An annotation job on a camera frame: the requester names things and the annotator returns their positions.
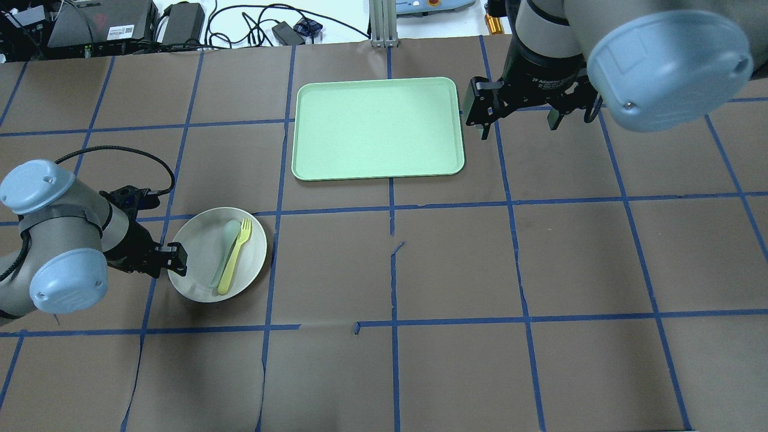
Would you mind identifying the light green tray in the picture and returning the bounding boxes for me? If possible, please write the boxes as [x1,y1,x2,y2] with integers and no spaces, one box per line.
[291,77,466,182]

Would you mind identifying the aluminium frame post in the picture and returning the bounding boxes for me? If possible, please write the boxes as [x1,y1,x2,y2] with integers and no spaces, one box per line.
[368,0,400,47]

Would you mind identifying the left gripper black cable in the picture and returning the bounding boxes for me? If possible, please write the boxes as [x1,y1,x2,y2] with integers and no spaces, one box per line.
[55,146,176,197]

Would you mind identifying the right robot arm grey silver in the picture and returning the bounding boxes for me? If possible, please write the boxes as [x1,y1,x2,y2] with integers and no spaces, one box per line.
[463,1,766,139]

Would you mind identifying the black power adapter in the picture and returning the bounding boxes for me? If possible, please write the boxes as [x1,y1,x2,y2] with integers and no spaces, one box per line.
[271,21,305,46]

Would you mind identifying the white round plate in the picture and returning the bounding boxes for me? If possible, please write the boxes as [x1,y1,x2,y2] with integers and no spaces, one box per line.
[169,207,267,303]

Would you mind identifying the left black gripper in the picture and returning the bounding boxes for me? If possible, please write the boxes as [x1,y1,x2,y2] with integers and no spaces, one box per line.
[99,187,188,279]

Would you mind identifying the gold metal cylinder tool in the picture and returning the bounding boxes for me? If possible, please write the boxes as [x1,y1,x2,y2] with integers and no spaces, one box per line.
[484,12,505,35]

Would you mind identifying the left robot arm grey silver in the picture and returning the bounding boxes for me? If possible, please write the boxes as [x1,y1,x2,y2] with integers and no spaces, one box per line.
[1,160,188,325]

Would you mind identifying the yellow plastic fork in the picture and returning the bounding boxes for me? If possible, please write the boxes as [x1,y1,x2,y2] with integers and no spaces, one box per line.
[217,218,252,296]

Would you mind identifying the pale green plastic spoon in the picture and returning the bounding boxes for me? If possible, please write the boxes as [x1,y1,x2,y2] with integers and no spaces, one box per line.
[209,220,241,288]

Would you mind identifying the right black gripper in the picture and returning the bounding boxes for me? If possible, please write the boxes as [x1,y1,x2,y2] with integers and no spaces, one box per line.
[464,36,601,140]

